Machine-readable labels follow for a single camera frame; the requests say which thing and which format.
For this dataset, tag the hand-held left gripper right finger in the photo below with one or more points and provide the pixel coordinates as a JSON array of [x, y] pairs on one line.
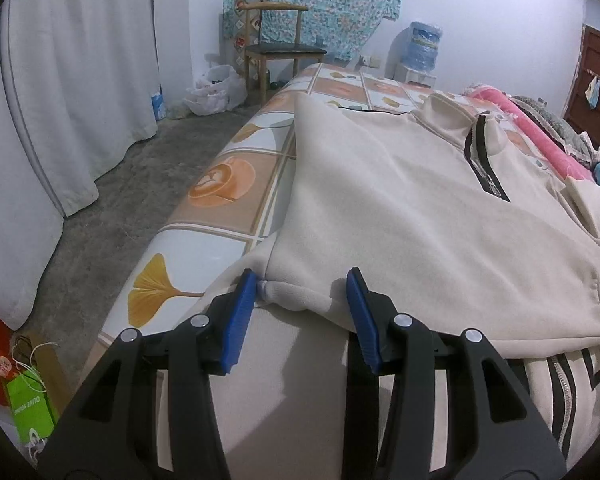
[[362, 320]]

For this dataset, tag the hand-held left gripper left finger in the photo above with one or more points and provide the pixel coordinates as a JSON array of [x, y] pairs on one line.
[[240, 320]]

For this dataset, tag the cream zip-neck sweatshirt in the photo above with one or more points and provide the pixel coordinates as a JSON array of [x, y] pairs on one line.
[[405, 200]]

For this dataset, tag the cream black-striped zip jacket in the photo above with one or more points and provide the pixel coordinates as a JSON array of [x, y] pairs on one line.
[[280, 400]]

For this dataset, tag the white plastic bag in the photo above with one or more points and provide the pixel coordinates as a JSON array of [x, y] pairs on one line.
[[215, 92]]

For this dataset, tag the green paper bag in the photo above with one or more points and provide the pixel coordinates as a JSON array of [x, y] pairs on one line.
[[27, 405]]

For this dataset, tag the blue white packet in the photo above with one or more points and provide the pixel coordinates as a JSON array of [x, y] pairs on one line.
[[158, 105]]

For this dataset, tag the white water dispenser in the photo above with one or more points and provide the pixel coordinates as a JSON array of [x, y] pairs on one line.
[[415, 77]]

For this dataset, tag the pink floral blanket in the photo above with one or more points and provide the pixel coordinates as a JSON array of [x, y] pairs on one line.
[[530, 125]]

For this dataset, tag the wooden chair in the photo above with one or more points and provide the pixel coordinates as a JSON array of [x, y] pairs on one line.
[[285, 51]]

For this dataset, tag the grey patterned blanket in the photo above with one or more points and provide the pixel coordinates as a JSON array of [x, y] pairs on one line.
[[555, 120]]

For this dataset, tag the white curtain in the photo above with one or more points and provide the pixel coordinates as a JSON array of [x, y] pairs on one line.
[[55, 110]]

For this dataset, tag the blue water bottle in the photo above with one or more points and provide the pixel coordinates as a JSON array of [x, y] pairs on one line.
[[422, 45]]

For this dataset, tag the printed carton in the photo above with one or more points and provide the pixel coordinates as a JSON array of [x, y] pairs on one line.
[[240, 25]]

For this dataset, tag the floral hanging cloth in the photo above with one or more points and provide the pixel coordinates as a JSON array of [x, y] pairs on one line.
[[330, 0]]

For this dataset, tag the light blue hanging cloth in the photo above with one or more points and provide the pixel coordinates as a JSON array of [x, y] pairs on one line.
[[592, 94]]

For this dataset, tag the wall socket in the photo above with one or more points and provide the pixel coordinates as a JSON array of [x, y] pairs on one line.
[[370, 61]]

